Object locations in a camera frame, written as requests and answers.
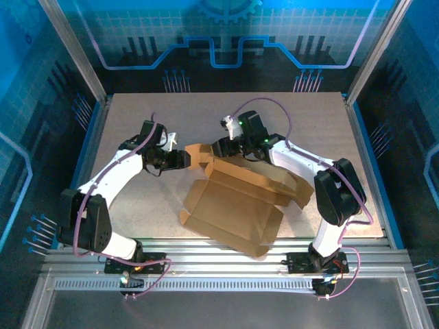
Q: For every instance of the brown cardboard box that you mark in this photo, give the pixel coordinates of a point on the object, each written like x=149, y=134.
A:
x=233, y=205

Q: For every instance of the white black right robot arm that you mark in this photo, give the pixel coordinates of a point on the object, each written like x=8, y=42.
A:
x=295, y=161

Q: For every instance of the blue table edge strip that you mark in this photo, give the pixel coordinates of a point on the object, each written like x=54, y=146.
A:
x=374, y=154
x=82, y=154

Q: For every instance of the small black connector block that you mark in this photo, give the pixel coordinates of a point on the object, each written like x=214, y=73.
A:
x=324, y=288
x=132, y=283

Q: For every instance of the aluminium framed dark panel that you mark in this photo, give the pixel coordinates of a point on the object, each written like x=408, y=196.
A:
x=240, y=312

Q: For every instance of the aluminium table side rail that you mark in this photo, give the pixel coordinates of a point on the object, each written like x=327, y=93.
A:
x=86, y=164

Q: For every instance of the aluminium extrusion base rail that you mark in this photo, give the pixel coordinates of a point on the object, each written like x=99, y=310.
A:
x=205, y=260

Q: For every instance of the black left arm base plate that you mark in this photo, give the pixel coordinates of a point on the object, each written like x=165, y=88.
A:
x=157, y=262

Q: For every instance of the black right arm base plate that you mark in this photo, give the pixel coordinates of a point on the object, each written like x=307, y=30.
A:
x=298, y=262

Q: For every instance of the aluminium frame post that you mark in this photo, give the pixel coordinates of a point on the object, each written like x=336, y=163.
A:
x=377, y=51
x=76, y=51

